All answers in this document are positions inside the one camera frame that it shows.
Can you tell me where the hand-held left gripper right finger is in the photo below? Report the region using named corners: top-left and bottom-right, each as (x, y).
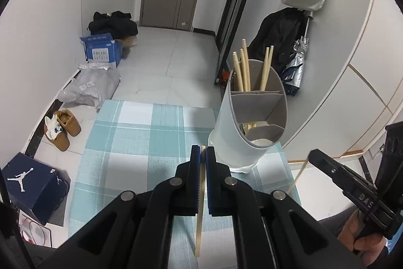
top-left (206, 146), bottom-right (369, 269)

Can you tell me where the navy shoe box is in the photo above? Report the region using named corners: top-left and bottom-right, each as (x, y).
top-left (2, 152), bottom-right (70, 225)

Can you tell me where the grey plastic mailing bag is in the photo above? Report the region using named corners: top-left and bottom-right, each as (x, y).
top-left (57, 67), bottom-right (121, 109)

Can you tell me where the white cabinet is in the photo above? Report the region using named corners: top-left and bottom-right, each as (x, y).
top-left (283, 0), bottom-right (403, 162)

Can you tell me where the white crumpled plastic bag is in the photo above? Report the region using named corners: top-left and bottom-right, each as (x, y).
top-left (78, 62), bottom-right (114, 72)

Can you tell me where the silver folded umbrella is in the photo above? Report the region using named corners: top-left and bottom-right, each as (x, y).
top-left (281, 12), bottom-right (313, 97)

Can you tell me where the black clothing pile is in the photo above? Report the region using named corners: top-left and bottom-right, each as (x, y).
top-left (88, 11), bottom-right (139, 39)

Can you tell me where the red cable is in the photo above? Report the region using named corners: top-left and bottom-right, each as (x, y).
top-left (19, 215), bottom-right (52, 247)

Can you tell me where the person's right leg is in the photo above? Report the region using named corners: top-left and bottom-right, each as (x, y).
top-left (315, 204), bottom-right (358, 236)

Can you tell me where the white utensil holder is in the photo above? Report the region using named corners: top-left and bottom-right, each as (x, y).
top-left (208, 59), bottom-right (288, 174)

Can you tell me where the white sock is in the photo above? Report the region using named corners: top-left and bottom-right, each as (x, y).
top-left (45, 116), bottom-right (62, 140)

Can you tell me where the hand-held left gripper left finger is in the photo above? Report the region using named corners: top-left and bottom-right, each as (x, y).
top-left (41, 145), bottom-right (201, 269)

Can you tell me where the slim wooden chopstick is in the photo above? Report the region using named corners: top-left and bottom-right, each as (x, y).
top-left (260, 47), bottom-right (270, 91)
top-left (240, 48), bottom-right (249, 91)
top-left (194, 145), bottom-right (207, 257)
top-left (242, 39), bottom-right (251, 91)
top-left (232, 52), bottom-right (244, 91)
top-left (286, 150), bottom-right (313, 195)
top-left (264, 45), bottom-right (274, 91)

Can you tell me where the black jacket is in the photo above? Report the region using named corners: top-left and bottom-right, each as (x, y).
top-left (247, 7), bottom-right (311, 74)

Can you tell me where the person's right hand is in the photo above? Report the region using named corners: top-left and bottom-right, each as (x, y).
top-left (338, 209), bottom-right (388, 266)

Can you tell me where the black framed sliding door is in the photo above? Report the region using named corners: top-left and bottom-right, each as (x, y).
top-left (216, 0), bottom-right (266, 85)

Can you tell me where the blue cardboard box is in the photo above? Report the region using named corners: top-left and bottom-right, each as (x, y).
top-left (80, 33), bottom-right (123, 68)

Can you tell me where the person's left leg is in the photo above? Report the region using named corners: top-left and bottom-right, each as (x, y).
top-left (23, 244), bottom-right (79, 269)

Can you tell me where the person's leg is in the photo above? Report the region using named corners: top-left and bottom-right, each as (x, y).
top-left (315, 204), bottom-right (358, 236)
top-left (23, 244), bottom-right (79, 269)

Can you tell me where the teal checked tablecloth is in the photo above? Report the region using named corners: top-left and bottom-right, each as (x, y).
top-left (68, 100), bottom-right (301, 269)

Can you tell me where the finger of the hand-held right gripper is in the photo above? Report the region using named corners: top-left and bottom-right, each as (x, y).
top-left (310, 158), bottom-right (395, 240)
top-left (310, 149), bottom-right (378, 194)

